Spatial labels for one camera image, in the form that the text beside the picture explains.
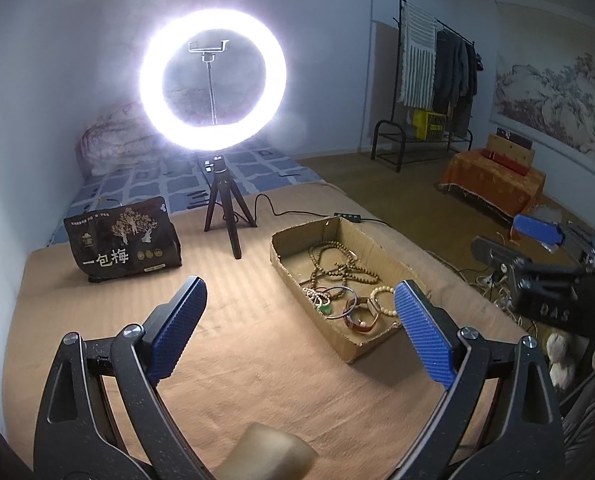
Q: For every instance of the floral folded quilt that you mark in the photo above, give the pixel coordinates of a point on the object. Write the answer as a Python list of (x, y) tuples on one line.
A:
[(107, 140)]

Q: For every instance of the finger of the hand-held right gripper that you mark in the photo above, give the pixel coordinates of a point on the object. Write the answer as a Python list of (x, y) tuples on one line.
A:
[(537, 227), (497, 255)]

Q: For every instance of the beige translucent object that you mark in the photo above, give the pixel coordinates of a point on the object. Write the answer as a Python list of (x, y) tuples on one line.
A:
[(267, 452)]

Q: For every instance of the orange covered low table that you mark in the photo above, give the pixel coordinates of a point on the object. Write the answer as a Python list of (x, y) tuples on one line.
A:
[(487, 185)]

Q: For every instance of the black snack bag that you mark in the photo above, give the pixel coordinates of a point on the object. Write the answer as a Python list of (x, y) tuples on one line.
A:
[(122, 240)]

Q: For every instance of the beige plush toy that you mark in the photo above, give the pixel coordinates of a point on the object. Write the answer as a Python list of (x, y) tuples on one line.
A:
[(560, 355)]

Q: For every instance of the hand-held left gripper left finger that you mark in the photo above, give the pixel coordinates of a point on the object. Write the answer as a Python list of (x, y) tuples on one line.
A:
[(177, 327)]

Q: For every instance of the yellow plastic crate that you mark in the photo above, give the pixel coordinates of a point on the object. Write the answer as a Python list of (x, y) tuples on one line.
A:
[(427, 125)]

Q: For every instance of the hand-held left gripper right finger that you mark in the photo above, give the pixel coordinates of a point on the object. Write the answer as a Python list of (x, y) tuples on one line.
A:
[(425, 335)]

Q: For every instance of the black mini tripod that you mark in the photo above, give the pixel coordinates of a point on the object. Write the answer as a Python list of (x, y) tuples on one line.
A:
[(222, 195)]

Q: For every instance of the thin dark bangle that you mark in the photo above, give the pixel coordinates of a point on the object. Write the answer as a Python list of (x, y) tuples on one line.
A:
[(345, 286)]

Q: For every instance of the dark hanging clothes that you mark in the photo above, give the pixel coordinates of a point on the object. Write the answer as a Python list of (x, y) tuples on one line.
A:
[(452, 80)]

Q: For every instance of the blue patterned bedsheet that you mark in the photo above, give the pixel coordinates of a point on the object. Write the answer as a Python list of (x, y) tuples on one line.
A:
[(142, 185)]

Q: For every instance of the cardboard box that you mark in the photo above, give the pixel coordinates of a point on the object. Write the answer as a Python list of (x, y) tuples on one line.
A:
[(377, 260)]

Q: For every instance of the striped white towel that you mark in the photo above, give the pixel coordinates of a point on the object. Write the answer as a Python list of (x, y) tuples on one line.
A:
[(417, 60)]

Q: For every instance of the phone clamp holder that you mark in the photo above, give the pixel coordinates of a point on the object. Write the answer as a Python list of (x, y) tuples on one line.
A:
[(207, 47)]

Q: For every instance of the dark patterned cloth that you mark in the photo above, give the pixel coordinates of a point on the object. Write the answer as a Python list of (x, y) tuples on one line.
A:
[(592, 410)]

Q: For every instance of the landscape wall painting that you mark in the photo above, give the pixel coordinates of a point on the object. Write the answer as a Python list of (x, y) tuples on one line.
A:
[(552, 90)]

